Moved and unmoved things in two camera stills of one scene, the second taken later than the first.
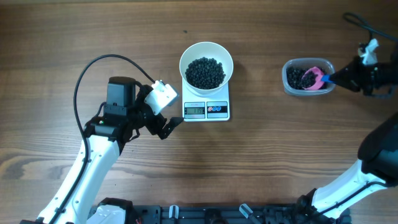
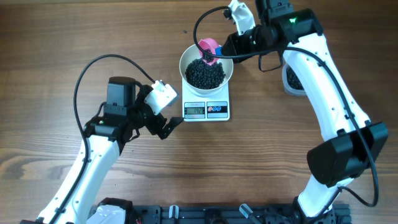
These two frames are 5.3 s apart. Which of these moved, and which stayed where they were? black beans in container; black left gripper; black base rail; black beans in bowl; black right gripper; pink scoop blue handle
Moved: pink scoop blue handle; black right gripper
Stayed: black left gripper; black beans in bowl; black base rail; black beans in container
